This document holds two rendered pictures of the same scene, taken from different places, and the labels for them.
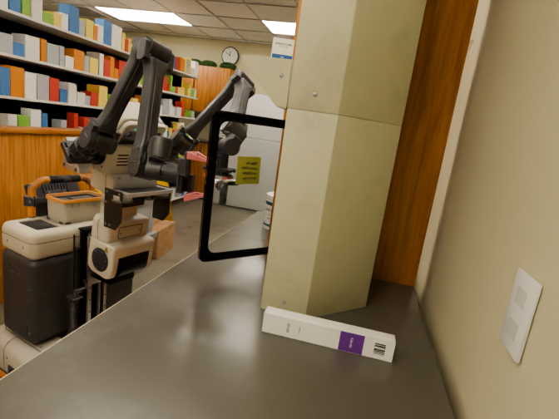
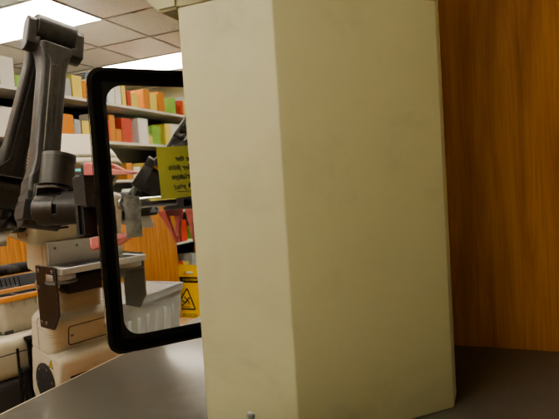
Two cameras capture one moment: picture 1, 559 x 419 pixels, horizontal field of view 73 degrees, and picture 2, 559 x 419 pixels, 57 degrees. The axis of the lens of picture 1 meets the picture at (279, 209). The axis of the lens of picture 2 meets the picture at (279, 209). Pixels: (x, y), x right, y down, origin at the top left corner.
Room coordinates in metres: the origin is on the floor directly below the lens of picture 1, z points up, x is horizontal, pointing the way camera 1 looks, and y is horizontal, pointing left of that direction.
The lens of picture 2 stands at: (0.31, -0.20, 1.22)
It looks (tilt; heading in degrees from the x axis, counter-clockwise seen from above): 3 degrees down; 12
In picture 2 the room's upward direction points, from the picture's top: 4 degrees counter-clockwise
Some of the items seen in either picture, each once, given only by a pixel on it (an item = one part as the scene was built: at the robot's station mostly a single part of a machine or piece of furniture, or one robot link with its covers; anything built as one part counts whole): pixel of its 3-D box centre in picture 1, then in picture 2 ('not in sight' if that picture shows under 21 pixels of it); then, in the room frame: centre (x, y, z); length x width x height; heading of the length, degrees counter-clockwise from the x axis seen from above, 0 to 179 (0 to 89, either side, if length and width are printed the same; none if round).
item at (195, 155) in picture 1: (200, 165); (112, 183); (1.08, 0.24, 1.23); 0.09 x 0.07 x 0.07; 79
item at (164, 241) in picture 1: (151, 237); not in sight; (3.56, 1.21, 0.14); 0.41 x 0.32 x 0.28; 175
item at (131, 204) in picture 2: (222, 193); (132, 216); (0.97, 0.15, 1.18); 0.02 x 0.02 x 0.06; 40
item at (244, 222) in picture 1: (253, 189); (201, 204); (1.05, 0.08, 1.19); 0.30 x 0.01 x 0.40; 130
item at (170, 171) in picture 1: (176, 173); (81, 207); (1.09, 0.31, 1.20); 0.07 x 0.07 x 0.10; 79
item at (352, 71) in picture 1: (343, 153); (337, 93); (0.97, -0.14, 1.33); 0.32 x 0.25 x 0.77; 169
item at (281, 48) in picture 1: (281, 53); not in sight; (0.97, 0.05, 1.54); 0.05 x 0.05 x 0.06; 5
